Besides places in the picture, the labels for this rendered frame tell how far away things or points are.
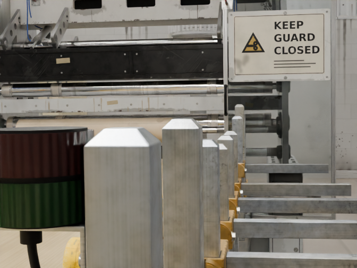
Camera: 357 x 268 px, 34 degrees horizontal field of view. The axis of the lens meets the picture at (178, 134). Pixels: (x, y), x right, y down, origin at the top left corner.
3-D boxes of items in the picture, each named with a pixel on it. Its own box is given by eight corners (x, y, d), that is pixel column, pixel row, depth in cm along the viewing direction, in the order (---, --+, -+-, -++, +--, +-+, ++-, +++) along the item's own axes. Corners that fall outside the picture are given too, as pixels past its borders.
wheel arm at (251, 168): (327, 172, 208) (327, 161, 208) (329, 173, 204) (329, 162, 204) (186, 172, 214) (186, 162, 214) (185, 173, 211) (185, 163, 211)
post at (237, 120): (243, 251, 209) (242, 115, 207) (243, 254, 206) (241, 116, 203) (233, 251, 210) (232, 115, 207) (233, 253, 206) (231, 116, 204)
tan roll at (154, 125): (278, 141, 294) (278, 116, 294) (279, 142, 282) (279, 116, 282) (4, 142, 313) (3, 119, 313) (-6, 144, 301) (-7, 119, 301)
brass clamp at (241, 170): (247, 173, 215) (247, 159, 214) (246, 178, 201) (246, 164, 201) (230, 173, 216) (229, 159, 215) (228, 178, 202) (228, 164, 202)
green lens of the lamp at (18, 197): (107, 207, 35) (107, 170, 35) (77, 228, 29) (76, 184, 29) (11, 206, 36) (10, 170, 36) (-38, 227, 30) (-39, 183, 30)
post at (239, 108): (245, 226, 234) (244, 104, 231) (244, 227, 230) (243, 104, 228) (236, 226, 234) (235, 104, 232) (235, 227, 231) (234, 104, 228)
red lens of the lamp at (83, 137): (107, 165, 35) (105, 128, 35) (76, 178, 29) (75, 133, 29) (10, 165, 36) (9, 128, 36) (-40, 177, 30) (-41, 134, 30)
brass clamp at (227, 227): (237, 235, 116) (237, 209, 115) (235, 252, 102) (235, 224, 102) (206, 234, 117) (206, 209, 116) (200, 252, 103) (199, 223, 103)
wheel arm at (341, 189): (349, 194, 158) (349, 183, 158) (351, 195, 155) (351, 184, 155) (212, 193, 163) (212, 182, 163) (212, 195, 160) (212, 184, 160)
